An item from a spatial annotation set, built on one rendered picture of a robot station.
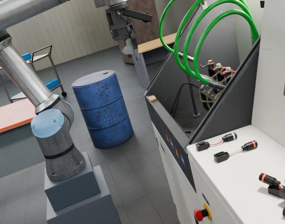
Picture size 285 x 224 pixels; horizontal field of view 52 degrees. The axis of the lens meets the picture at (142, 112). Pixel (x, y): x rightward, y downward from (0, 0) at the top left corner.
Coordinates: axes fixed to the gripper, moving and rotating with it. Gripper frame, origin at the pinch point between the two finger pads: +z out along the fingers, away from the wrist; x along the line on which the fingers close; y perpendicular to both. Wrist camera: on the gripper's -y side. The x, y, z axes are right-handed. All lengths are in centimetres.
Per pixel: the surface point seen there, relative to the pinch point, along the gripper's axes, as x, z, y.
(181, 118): -16.4, 38.8, -15.2
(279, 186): 67, 22, -13
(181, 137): 23.5, 26.8, -4.2
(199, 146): 40.7, 22.1, -5.3
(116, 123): -178, 96, 18
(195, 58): 24.7, 1.3, -14.3
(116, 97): -184, 70, 10
